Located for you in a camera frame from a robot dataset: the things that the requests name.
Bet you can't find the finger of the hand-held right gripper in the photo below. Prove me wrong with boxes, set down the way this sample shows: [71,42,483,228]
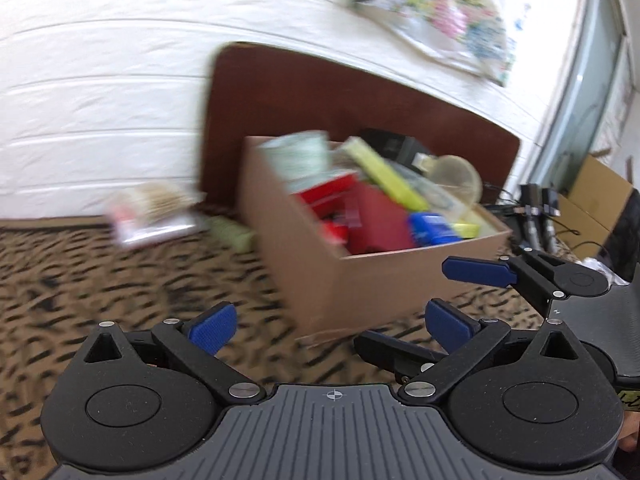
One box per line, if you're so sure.
[441,249,611,302]
[353,330,447,383]

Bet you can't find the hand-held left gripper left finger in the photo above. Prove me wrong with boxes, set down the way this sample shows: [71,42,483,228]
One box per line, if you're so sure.
[75,302,267,407]

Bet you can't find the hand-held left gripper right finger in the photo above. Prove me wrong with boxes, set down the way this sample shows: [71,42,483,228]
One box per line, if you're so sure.
[399,299,583,407]

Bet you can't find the clear plastic funnel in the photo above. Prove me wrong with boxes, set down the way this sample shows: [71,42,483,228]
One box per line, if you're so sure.
[431,155,484,207]

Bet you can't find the brown cardboard box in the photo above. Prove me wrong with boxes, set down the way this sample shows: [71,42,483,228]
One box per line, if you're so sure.
[238,135,514,343]

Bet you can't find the yellow-green long box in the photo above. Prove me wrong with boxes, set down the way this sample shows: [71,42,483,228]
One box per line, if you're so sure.
[344,136,432,212]

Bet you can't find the black product box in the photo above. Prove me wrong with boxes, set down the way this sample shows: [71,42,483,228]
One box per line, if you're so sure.
[359,128,432,170]

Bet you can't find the blue packet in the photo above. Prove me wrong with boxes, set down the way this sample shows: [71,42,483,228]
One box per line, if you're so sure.
[408,211,465,247]

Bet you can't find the small green box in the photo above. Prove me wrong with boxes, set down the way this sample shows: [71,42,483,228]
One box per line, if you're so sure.
[206,215,255,254]

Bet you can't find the letter-print tablecloth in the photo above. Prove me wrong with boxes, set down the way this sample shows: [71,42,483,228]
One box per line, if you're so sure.
[0,212,601,480]

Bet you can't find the dark red box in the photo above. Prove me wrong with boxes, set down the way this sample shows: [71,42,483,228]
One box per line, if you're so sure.
[346,182,417,257]

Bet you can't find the open cardboard carton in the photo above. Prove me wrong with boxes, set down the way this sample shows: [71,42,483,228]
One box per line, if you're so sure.
[554,154,635,262]

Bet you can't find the bag of cotton swabs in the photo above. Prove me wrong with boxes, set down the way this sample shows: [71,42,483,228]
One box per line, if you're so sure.
[106,181,202,250]

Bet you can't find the flat red box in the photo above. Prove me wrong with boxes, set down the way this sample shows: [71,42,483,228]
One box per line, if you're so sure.
[294,171,360,207]

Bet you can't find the patterned tape roll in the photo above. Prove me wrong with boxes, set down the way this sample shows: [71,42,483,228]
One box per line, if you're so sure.
[259,130,332,182]

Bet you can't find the dark brown wooden board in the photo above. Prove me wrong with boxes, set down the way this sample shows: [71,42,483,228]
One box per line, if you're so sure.
[199,42,522,207]

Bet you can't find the floral plastic bag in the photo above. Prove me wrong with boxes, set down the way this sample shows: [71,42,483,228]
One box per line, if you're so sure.
[347,0,517,87]

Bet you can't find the black power adapters with cables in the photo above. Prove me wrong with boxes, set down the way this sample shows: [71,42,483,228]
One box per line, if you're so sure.
[482,182,608,253]

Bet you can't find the window frame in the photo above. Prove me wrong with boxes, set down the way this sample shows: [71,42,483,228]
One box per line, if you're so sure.
[532,0,640,201]

